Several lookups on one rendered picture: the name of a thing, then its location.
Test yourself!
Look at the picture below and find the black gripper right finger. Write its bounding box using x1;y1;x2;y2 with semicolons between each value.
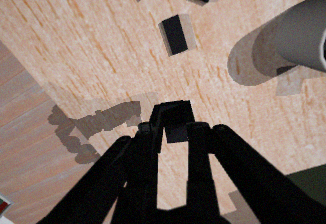
183;100;326;224

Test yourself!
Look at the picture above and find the grey mug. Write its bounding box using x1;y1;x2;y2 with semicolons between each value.
275;0;326;73

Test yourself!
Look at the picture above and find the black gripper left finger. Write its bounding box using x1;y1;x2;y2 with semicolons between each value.
36;104;164;224

